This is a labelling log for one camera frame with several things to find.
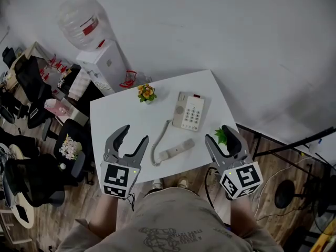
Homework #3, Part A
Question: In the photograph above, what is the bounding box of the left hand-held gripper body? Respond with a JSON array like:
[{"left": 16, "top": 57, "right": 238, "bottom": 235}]
[{"left": 100, "top": 152, "right": 143, "bottom": 200}]

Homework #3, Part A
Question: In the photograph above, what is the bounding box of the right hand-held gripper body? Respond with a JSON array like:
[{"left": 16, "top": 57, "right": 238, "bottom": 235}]
[{"left": 212, "top": 153, "right": 264, "bottom": 201}]

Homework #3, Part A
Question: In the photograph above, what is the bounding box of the beige telephone handset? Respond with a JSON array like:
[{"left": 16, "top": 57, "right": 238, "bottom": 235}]
[{"left": 158, "top": 138, "right": 196, "bottom": 162}]

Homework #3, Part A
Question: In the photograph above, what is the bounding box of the beige telephone base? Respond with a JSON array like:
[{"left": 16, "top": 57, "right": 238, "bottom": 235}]
[{"left": 172, "top": 91, "right": 206, "bottom": 132}]

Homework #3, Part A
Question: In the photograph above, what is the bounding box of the person's right forearm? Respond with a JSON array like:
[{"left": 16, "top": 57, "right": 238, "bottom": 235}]
[{"left": 229, "top": 197, "right": 260, "bottom": 239}]

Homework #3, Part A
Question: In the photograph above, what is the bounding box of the person's left forearm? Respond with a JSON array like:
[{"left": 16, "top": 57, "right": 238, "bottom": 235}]
[{"left": 88, "top": 192, "right": 119, "bottom": 240}]

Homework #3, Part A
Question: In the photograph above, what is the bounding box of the black round stand base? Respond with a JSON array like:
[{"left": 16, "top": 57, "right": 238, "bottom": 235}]
[{"left": 274, "top": 180, "right": 297, "bottom": 209}]

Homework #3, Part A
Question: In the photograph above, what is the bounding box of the small green pot plant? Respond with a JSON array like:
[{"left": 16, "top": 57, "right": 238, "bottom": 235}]
[{"left": 214, "top": 127, "right": 228, "bottom": 146}]

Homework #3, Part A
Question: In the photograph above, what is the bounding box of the white flower bouquet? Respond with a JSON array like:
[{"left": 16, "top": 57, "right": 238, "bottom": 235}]
[{"left": 58, "top": 133, "right": 83, "bottom": 161}]

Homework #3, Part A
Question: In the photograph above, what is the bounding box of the person's right shoe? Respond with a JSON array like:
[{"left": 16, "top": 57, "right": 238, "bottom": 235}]
[{"left": 176, "top": 176, "right": 190, "bottom": 190}]

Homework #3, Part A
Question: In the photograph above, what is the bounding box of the orange flower pot plant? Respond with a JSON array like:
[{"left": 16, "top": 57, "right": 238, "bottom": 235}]
[{"left": 136, "top": 83, "right": 158, "bottom": 105}]

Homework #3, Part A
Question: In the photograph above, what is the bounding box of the pink box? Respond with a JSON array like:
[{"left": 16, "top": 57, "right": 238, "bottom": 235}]
[{"left": 44, "top": 98, "right": 75, "bottom": 118}]

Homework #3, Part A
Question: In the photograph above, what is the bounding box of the beige printed shirt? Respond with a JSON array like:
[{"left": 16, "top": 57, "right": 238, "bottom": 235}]
[{"left": 56, "top": 187, "right": 285, "bottom": 252}]

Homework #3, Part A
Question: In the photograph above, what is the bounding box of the white water dispenser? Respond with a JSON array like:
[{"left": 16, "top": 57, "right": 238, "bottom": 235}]
[{"left": 75, "top": 39, "right": 130, "bottom": 96}]

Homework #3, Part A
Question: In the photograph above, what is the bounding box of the round wooden table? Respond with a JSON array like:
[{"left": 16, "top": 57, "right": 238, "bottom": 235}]
[{"left": 0, "top": 143, "right": 35, "bottom": 229}]

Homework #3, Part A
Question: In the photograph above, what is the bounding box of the clear water bottle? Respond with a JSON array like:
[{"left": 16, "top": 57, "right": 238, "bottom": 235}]
[{"left": 57, "top": 0, "right": 117, "bottom": 53}]

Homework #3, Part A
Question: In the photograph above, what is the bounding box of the grey coiled telephone cord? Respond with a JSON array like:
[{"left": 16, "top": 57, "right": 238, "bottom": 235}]
[{"left": 150, "top": 119, "right": 173, "bottom": 167}]

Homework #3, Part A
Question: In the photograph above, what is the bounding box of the white cable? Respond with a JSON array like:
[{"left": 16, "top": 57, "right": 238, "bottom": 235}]
[{"left": 253, "top": 155, "right": 313, "bottom": 218}]

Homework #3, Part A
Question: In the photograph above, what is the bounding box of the thin black gripper cord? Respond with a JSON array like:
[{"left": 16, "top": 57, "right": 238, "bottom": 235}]
[{"left": 127, "top": 193, "right": 136, "bottom": 212}]

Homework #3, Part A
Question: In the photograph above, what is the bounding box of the black cable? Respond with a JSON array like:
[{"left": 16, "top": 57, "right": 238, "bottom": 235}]
[{"left": 204, "top": 166, "right": 219, "bottom": 210}]

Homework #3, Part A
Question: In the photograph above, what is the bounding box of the black metal table frame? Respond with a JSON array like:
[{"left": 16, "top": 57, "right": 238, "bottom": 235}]
[{"left": 237, "top": 123, "right": 336, "bottom": 180}]

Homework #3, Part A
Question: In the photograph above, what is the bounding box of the red wire basket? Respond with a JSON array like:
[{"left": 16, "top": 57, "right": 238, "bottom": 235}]
[{"left": 119, "top": 70, "right": 138, "bottom": 89}]

